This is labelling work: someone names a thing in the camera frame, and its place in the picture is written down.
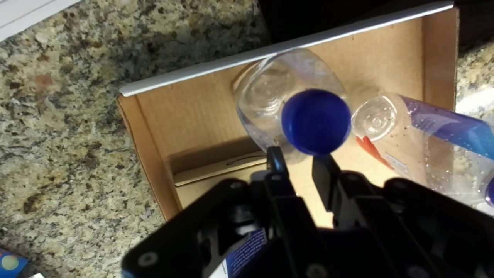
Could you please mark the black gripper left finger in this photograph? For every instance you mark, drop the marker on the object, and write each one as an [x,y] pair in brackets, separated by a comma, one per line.
[291,214]

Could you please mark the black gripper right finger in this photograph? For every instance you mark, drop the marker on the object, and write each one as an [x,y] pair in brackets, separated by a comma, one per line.
[339,192]

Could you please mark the clear bottle blue cap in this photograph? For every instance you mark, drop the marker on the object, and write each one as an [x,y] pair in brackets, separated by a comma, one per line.
[294,101]
[447,152]

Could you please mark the shallow cardboard tray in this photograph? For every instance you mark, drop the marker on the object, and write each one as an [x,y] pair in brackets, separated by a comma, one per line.
[185,123]

